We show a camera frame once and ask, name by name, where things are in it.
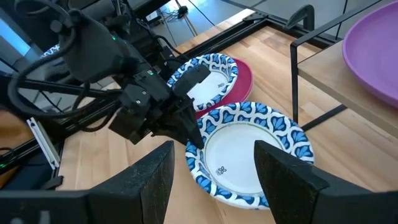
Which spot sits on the pink plate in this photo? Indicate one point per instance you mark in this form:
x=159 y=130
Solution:
x=239 y=87

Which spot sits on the white aluminium extrusion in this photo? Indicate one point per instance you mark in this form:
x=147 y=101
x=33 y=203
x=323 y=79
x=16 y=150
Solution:
x=43 y=143

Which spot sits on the purple plate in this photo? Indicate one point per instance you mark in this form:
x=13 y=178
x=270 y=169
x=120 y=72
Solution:
x=373 y=53

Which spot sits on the blue patterned paper bowl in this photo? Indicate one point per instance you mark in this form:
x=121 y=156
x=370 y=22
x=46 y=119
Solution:
x=208 y=90
x=236 y=155
x=50 y=51

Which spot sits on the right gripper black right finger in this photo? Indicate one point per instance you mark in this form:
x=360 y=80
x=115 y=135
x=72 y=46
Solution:
x=289 y=193

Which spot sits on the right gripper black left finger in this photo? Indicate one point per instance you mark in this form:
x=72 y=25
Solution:
x=140 y=186

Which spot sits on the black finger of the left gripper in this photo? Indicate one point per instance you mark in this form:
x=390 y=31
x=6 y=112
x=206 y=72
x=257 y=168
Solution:
x=186 y=124
x=191 y=79

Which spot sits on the raised wooden shelf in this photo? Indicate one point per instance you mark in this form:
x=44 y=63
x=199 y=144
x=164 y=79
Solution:
x=326 y=74

